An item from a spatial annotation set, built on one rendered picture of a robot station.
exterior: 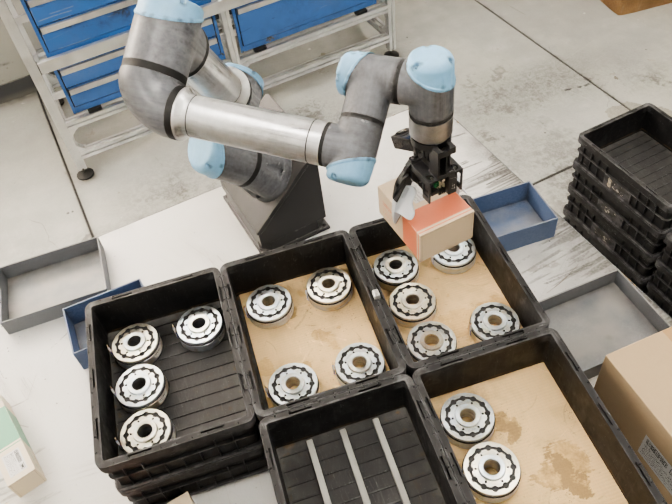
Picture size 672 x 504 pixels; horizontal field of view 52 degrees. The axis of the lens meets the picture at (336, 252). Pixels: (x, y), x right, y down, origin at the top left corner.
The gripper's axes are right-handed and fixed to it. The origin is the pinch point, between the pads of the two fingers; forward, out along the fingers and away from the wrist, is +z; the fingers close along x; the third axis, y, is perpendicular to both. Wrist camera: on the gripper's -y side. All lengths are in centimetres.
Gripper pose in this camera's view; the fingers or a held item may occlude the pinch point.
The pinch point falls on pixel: (424, 206)
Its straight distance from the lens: 136.6
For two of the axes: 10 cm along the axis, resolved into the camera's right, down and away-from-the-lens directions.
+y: 4.6, 6.4, -6.1
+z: 1.0, 6.5, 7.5
